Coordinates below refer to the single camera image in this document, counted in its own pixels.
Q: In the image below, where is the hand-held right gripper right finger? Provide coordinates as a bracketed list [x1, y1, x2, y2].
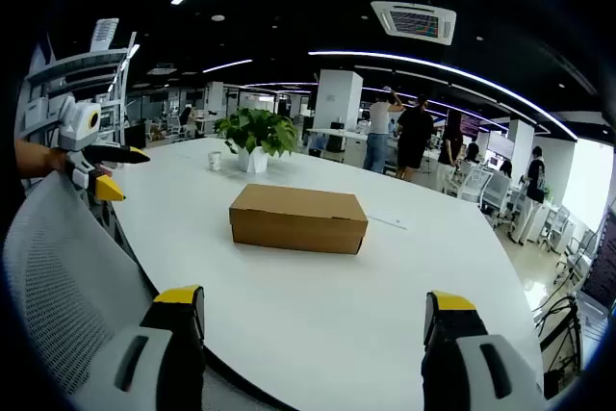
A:
[421, 290, 548, 411]

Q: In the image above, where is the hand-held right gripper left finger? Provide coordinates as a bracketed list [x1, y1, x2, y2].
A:
[71, 284, 206, 411]

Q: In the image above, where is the brown cardboard shoe box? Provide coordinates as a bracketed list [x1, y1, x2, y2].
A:
[228, 183, 370, 256]

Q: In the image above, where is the grey metal shelving rack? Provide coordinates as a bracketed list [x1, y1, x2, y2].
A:
[18, 18, 141, 142]

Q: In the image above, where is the white slatted device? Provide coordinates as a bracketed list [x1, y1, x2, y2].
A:
[90, 17, 120, 53]

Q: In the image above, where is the grey mesh office chair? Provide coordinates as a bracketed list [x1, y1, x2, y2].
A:
[2, 170, 163, 400]

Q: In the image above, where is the white power strip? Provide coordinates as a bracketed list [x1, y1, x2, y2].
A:
[368, 212, 409, 231]

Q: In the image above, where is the potted green plant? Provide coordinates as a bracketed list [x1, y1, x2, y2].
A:
[214, 107, 299, 175]

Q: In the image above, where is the white office chair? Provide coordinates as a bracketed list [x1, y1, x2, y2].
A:
[480, 170, 514, 230]
[445, 160, 495, 208]

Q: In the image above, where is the large display screen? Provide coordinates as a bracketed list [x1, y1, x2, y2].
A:
[485, 131, 516, 160]

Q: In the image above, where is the waste bin blue liner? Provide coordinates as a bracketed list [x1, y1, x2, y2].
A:
[307, 133, 329, 158]

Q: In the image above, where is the white office desk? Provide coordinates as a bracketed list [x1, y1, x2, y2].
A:
[306, 127, 370, 169]

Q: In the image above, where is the white square pillar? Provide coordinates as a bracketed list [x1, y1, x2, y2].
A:
[315, 68, 364, 131]

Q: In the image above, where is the ceiling air conditioner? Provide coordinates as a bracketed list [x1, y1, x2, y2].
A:
[370, 0, 457, 46]

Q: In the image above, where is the black cable bundle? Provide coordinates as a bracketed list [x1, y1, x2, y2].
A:
[533, 295, 586, 386]

